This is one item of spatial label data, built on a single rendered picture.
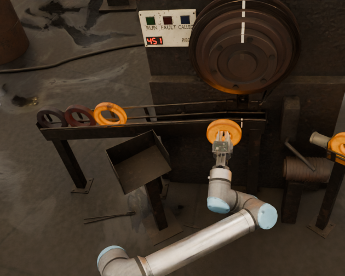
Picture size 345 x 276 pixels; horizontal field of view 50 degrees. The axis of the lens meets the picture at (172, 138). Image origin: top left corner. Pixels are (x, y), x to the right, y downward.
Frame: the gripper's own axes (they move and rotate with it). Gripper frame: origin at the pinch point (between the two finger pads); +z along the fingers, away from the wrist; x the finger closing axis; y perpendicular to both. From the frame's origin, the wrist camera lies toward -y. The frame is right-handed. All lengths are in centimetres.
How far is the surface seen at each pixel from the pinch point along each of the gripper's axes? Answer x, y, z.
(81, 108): 79, -17, 19
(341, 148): -53, -16, 2
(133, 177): 45, -22, -17
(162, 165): 30.6, -22.2, -9.3
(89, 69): 141, -127, 126
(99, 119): 71, -24, 16
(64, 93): 153, -117, 92
